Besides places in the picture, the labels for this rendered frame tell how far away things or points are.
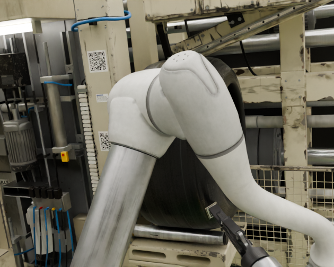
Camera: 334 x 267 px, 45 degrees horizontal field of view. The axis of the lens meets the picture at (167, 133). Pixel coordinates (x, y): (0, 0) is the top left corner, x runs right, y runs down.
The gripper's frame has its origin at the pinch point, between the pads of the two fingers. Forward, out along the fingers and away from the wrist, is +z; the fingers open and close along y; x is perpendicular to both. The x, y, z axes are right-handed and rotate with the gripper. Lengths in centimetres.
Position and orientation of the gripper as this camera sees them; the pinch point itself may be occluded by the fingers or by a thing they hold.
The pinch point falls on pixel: (219, 215)
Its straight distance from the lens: 122.9
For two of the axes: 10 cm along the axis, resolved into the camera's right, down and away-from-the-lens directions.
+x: 8.6, -4.7, 1.7
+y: 2.7, 7.2, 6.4
